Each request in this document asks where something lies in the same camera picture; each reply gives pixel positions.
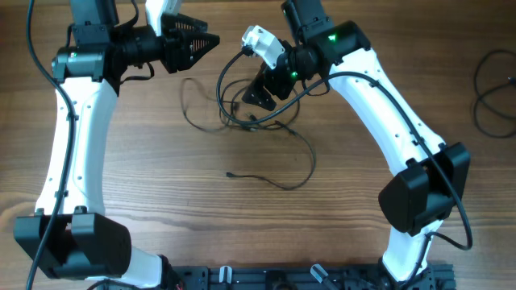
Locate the black right camera cable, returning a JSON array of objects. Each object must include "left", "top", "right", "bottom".
[{"left": 215, "top": 48, "right": 473, "bottom": 289}]

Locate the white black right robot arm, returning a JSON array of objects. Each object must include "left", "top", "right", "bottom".
[{"left": 241, "top": 1, "right": 470, "bottom": 288}]

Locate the black USB cable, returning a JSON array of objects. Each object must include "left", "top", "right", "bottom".
[{"left": 225, "top": 78, "right": 318, "bottom": 192}]

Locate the black left camera cable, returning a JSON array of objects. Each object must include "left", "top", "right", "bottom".
[{"left": 24, "top": 0, "right": 140, "bottom": 290}]

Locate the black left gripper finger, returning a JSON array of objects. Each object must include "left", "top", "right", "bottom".
[
  {"left": 187, "top": 32, "right": 220, "bottom": 64},
  {"left": 160, "top": 14, "right": 208, "bottom": 35}
]

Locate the black camera cable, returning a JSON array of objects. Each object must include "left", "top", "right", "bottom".
[
  {"left": 24, "top": 0, "right": 140, "bottom": 290},
  {"left": 215, "top": 48, "right": 473, "bottom": 289}
]

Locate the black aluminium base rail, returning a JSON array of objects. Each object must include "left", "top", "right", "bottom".
[{"left": 160, "top": 263, "right": 456, "bottom": 290}]

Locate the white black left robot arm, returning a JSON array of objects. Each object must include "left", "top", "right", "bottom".
[{"left": 14, "top": 1, "right": 219, "bottom": 289}]

